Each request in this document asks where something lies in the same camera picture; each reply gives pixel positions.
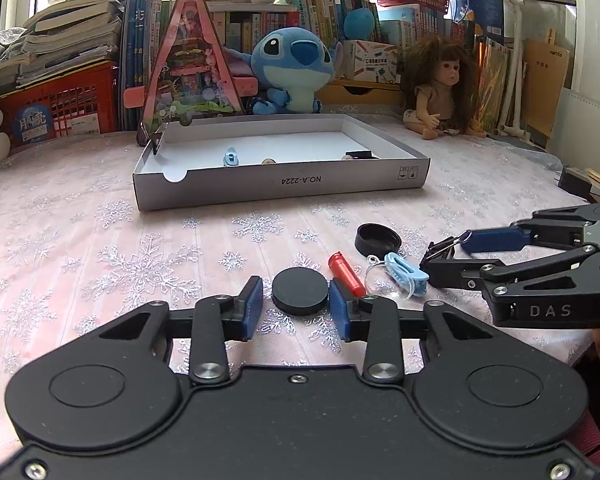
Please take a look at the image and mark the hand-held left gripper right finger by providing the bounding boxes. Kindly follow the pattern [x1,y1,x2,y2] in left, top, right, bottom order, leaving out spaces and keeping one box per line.
[328,280,501,385]

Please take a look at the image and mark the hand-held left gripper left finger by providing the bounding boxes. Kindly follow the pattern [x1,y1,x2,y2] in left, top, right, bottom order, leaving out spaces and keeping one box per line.
[97,276,264,386]

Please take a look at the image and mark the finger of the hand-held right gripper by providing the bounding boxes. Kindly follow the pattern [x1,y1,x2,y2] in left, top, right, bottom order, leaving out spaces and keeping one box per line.
[457,205,600,255]
[420,240,599,292]

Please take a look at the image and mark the red ribbed tube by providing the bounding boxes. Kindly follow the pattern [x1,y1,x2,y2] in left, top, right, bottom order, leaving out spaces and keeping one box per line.
[328,251,367,299]

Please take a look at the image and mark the black round disc lid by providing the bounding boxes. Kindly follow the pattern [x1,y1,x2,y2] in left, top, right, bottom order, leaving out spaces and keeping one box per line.
[271,268,330,317]

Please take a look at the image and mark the clear plastic ball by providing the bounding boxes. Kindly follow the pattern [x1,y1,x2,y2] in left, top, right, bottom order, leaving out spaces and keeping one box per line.
[364,255,411,304]

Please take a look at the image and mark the black cap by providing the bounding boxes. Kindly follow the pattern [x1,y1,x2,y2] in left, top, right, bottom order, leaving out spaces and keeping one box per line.
[355,222,404,257]

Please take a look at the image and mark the white cardboard box tray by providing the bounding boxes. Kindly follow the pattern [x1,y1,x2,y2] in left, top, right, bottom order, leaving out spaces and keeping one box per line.
[132,112,430,212]

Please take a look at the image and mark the small black box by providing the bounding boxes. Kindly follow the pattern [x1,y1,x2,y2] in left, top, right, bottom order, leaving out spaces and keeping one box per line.
[557,166,594,199]

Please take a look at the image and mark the maroon cloth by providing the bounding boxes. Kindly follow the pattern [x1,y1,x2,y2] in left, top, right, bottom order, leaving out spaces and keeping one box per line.
[572,400,600,467]

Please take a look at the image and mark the gold wrapping sheets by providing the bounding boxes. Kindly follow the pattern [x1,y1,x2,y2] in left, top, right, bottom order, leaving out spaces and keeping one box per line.
[472,35,511,134]

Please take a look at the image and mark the brown haired doll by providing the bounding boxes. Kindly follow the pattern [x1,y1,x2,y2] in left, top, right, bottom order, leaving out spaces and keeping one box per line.
[399,35,489,140]

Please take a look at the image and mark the brown cardboard sheet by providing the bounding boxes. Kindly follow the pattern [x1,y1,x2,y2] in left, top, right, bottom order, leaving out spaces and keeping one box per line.
[522,37,571,139]

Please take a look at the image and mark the white pipe rack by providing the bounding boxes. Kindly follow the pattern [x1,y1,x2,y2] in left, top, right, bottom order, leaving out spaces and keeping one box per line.
[495,0,534,144]

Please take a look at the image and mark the pink snowflake tablecloth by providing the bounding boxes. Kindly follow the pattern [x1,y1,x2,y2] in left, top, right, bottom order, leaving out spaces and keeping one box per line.
[0,110,600,402]

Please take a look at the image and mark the small black binder clip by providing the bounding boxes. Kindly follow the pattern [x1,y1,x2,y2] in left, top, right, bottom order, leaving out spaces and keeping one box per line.
[136,120,165,156]

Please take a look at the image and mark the wooden drawer box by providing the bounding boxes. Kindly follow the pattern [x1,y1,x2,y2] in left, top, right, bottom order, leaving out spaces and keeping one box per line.
[317,77,406,107]

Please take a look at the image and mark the white box with crayon print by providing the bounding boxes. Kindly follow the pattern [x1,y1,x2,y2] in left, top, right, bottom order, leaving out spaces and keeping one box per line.
[342,39,401,86]

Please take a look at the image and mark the blue paper bag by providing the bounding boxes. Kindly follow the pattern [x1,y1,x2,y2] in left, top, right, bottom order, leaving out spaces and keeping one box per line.
[450,0,506,52]

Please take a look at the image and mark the pink triangular miniature house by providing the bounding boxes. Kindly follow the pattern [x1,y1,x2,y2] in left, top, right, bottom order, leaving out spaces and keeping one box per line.
[122,0,259,134]

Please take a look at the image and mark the blue alien plush toy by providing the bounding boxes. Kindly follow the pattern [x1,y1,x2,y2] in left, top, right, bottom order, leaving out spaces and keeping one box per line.
[223,26,345,115]

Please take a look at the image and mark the blue round plush ball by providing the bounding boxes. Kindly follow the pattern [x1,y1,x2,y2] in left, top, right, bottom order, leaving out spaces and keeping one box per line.
[343,7,379,41]

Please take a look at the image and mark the red plastic crate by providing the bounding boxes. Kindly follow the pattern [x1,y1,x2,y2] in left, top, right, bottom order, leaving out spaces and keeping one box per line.
[0,62,121,149]

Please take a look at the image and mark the blue folders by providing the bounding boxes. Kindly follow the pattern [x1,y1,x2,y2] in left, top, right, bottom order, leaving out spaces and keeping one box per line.
[120,0,161,134]

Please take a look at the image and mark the row of upright books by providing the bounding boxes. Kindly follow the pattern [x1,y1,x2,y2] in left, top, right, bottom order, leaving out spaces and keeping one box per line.
[207,0,476,61]

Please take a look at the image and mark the stack of books and papers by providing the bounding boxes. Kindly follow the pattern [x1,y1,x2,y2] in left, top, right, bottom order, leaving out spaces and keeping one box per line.
[0,0,126,96]

